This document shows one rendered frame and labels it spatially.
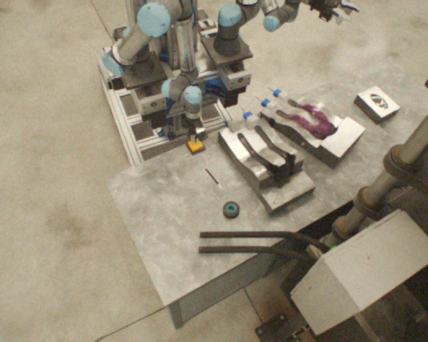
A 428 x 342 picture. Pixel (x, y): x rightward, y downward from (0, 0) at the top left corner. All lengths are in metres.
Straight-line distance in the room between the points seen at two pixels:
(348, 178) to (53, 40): 3.11
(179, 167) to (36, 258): 1.28
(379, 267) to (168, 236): 0.97
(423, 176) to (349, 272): 0.36
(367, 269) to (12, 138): 2.87
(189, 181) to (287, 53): 2.29
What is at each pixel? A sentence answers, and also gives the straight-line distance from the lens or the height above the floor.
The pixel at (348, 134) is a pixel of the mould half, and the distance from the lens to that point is 2.04.
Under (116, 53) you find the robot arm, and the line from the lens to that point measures 1.76.
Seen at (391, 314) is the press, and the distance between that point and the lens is 1.83.
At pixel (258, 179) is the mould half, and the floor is 0.93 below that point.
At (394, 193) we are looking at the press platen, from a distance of 1.44.
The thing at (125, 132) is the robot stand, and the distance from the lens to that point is 2.80.
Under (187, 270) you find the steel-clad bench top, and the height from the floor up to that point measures 0.80.
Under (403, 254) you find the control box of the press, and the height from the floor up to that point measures 1.47.
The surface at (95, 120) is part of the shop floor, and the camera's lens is 3.24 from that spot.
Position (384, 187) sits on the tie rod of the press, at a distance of 1.28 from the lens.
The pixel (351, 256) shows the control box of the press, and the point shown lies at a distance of 1.06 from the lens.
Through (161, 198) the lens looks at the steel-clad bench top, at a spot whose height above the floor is 0.80.
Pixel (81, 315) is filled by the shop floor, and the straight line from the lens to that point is 2.54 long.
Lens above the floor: 2.39
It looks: 58 degrees down
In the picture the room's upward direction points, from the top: 4 degrees clockwise
